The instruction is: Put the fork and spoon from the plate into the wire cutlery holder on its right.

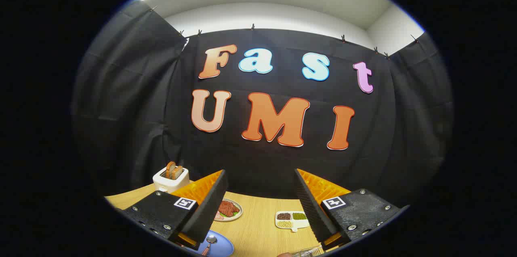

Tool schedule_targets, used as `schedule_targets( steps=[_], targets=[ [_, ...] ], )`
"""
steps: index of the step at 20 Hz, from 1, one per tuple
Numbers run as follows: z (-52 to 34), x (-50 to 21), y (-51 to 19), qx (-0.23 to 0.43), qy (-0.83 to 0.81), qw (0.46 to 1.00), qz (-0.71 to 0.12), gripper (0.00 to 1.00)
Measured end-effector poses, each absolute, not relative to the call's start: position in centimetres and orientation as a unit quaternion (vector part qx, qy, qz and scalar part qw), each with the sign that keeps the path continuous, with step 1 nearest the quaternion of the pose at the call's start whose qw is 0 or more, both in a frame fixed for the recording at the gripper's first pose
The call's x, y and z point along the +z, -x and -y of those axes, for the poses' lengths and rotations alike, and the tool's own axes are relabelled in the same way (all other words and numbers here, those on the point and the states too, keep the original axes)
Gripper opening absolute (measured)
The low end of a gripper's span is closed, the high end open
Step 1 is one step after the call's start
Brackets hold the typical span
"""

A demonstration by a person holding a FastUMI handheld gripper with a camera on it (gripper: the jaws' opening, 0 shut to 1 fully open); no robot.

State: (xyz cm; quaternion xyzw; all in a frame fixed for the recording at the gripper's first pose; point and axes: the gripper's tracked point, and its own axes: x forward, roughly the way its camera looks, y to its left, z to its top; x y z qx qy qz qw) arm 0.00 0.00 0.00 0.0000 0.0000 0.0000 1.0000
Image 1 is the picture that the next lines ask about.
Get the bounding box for spoon with red checked handle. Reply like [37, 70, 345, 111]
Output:
[201, 236, 218, 256]

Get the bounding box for brown meat slices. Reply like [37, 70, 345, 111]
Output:
[218, 201, 240, 217]

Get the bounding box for blue round plate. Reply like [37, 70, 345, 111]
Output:
[184, 230, 234, 257]

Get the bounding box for metal wire cutlery basket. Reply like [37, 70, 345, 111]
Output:
[292, 246, 324, 257]

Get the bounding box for oval plate with food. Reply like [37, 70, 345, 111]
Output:
[214, 199, 243, 222]

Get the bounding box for white divided dish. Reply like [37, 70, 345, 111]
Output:
[275, 211, 311, 232]

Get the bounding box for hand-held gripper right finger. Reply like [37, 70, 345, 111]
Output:
[294, 168, 410, 251]

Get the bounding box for cream white toaster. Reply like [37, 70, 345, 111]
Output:
[153, 166, 190, 194]

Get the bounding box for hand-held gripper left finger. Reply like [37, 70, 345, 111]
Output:
[121, 169, 229, 251]

